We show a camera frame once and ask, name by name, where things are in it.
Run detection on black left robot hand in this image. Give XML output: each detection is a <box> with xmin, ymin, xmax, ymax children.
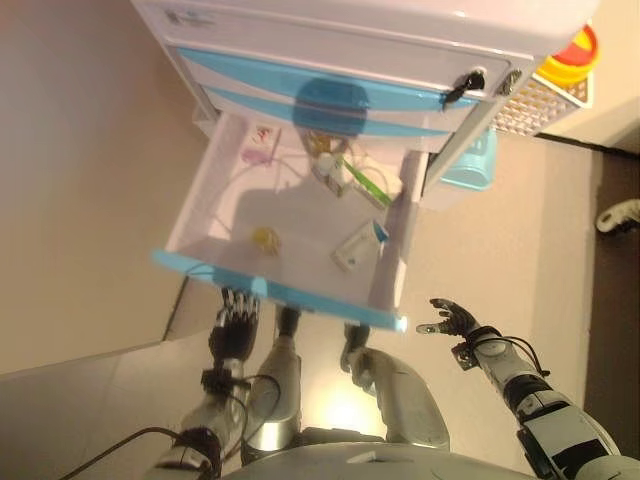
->
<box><xmin>207</xmin><ymin>285</ymin><xmax>261</xmax><ymax>362</ymax></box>

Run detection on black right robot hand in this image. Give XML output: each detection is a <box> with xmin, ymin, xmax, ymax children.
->
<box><xmin>415</xmin><ymin>298</ymin><xmax>480</xmax><ymax>345</ymax></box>

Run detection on clear bottle yellow capsules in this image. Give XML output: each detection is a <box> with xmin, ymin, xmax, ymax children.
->
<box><xmin>249</xmin><ymin>225</ymin><xmax>282</xmax><ymax>259</ymax></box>

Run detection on blue front cart drawer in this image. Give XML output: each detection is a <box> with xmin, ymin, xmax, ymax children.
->
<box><xmin>199</xmin><ymin>84</ymin><xmax>451</xmax><ymax>139</ymax></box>
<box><xmin>174</xmin><ymin>47</ymin><xmax>481</xmax><ymax>111</ymax></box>
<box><xmin>151</xmin><ymin>112</ymin><xmax>431</xmax><ymax>334</ymax></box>

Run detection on pink white medicine box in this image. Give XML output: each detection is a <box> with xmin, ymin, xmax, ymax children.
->
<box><xmin>241</xmin><ymin>122</ymin><xmax>286</xmax><ymax>166</ymax></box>

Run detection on amber yellow medicine bottle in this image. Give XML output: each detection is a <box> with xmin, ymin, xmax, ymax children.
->
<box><xmin>299</xmin><ymin>129</ymin><xmax>346</xmax><ymax>156</ymax></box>

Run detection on silver left robot leg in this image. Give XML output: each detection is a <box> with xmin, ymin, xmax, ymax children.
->
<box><xmin>239</xmin><ymin>307</ymin><xmax>304</xmax><ymax>466</ymax></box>

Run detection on silver robot leg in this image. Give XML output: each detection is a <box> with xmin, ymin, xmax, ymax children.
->
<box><xmin>342</xmin><ymin>323</ymin><xmax>451</xmax><ymax>446</ymax></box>
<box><xmin>239</xmin><ymin>307</ymin><xmax>304</xmax><ymax>466</ymax></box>

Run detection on silver right robot leg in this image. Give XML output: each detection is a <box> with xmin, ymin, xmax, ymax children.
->
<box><xmin>342</xmin><ymin>323</ymin><xmax>451</xmax><ymax>446</ymax></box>

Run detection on white box blue print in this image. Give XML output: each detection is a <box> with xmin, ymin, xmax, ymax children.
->
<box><xmin>329</xmin><ymin>218</ymin><xmax>390</xmax><ymax>274</ymax></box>

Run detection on waste bin with blue lid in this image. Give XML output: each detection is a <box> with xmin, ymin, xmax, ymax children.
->
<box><xmin>422</xmin><ymin>127</ymin><xmax>499</xmax><ymax>211</ymax></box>

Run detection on grey robot torso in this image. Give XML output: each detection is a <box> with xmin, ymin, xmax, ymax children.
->
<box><xmin>234</xmin><ymin>434</ymin><xmax>551</xmax><ymax>480</ymax></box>

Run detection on white box green stripe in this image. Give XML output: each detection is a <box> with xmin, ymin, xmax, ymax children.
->
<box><xmin>324</xmin><ymin>154</ymin><xmax>401</xmax><ymax>211</ymax></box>

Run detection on white plastic bottle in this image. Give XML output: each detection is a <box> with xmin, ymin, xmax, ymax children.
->
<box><xmin>313</xmin><ymin>152</ymin><xmax>346</xmax><ymax>184</ymax></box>

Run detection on white perforated side basket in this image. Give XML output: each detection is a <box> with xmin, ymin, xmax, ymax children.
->
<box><xmin>492</xmin><ymin>69</ymin><xmax>596</xmax><ymax>139</ymax></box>

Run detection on black key in lock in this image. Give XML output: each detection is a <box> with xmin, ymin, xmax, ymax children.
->
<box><xmin>442</xmin><ymin>67</ymin><xmax>489</xmax><ymax>109</ymax></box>

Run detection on yellow sharps container red lid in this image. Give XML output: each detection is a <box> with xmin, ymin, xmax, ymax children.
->
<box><xmin>537</xmin><ymin>22</ymin><xmax>601</xmax><ymax>84</ymax></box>

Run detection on white medical cart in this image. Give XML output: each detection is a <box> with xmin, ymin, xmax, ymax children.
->
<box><xmin>129</xmin><ymin>0</ymin><xmax>601</xmax><ymax>211</ymax></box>

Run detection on black cable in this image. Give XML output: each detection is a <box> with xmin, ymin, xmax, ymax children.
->
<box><xmin>69</xmin><ymin>424</ymin><xmax>201</xmax><ymax>480</ymax></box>

